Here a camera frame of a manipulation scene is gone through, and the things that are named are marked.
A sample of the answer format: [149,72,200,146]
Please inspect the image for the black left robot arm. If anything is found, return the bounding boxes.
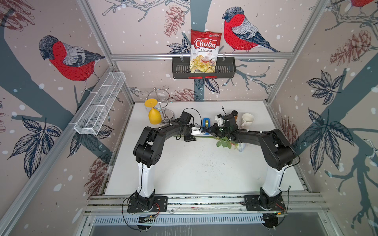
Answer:
[133,112,194,199]

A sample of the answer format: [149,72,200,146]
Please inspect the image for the blue tape dispenser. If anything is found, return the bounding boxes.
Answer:
[202,118,211,135]

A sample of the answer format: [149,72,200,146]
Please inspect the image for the black wire wall basket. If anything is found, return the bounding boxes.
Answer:
[172,56,236,79]

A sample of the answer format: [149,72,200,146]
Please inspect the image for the pink artificial flower bouquet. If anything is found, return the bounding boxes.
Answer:
[195,135,246,152]

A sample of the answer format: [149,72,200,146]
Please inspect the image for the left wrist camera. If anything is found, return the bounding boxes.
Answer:
[179,111,193,124]

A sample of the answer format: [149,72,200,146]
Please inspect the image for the brown spice bottle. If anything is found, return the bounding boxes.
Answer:
[231,110,238,121]

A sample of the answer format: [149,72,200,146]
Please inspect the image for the Chuba cassava chips bag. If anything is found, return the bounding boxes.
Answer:
[190,30,222,73]

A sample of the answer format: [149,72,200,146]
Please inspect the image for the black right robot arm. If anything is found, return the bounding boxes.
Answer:
[206,115,297,198]

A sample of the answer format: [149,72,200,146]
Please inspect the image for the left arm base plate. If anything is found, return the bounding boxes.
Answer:
[127,194,168,213]

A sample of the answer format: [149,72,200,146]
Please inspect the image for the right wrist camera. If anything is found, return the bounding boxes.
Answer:
[215,114,224,127]

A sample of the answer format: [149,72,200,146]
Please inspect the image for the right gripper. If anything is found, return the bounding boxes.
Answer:
[204,124,229,139]

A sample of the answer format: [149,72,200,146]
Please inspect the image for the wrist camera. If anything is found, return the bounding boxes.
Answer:
[215,114,224,127]
[179,111,193,124]

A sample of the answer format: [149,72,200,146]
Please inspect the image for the white wire mesh shelf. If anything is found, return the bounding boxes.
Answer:
[74,72,126,135]

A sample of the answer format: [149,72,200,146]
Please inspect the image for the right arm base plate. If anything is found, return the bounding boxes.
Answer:
[242,194,286,211]

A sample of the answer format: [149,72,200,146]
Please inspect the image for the chrome wine glass rack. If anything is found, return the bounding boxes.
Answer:
[146,86,175,125]

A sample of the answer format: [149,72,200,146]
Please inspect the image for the yellow upside-down wine glass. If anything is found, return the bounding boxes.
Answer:
[144,98,162,125]

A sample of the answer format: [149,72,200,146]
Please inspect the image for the white ceramic mug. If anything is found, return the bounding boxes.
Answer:
[241,113,255,129]

